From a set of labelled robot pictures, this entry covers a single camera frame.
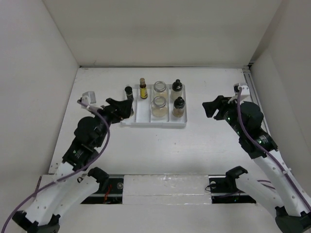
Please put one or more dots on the small black-lid spice jar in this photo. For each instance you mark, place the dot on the small black-lid spice jar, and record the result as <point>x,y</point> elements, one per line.
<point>129,93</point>

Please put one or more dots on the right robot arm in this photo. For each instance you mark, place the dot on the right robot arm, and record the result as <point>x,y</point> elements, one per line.
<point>283,197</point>

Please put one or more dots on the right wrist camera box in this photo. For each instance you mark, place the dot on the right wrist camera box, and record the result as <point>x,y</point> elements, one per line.
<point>242,89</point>

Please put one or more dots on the white divided organizer tray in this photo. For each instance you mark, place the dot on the white divided organizer tray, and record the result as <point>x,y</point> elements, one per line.
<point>143,116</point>

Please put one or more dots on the aluminium rail right side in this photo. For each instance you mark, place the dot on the aluminium rail right side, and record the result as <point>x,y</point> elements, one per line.
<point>246,70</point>

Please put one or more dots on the white foam front block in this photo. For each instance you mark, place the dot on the white foam front block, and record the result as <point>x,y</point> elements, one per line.
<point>165,190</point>

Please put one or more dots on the yellow bottle beige cap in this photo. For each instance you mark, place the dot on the yellow bottle beige cap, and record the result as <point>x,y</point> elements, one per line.
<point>143,89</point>

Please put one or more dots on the black-cap bottle white powder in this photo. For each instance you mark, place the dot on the black-cap bottle white powder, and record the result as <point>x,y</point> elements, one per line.
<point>176,90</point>

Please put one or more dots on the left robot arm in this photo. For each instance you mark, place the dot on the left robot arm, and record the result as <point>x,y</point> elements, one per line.
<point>73,180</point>

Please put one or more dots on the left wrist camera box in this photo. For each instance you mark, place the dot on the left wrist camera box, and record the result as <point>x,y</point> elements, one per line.
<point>87,99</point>

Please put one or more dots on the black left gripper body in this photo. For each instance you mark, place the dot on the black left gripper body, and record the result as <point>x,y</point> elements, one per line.
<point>102,124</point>

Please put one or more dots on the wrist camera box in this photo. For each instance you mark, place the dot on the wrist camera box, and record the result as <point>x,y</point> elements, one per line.
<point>87,99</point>
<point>242,89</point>

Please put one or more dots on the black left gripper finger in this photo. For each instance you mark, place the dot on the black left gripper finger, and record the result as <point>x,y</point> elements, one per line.
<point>113,102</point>
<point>124,108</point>

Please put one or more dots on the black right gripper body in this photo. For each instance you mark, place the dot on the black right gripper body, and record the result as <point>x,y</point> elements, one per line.
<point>230,116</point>

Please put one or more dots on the round glass jar silver lid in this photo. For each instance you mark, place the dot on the round glass jar silver lid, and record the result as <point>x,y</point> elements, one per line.
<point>160,89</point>

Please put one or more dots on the black-cap bottle tan powder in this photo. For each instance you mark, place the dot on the black-cap bottle tan powder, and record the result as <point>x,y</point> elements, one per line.
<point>179,107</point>

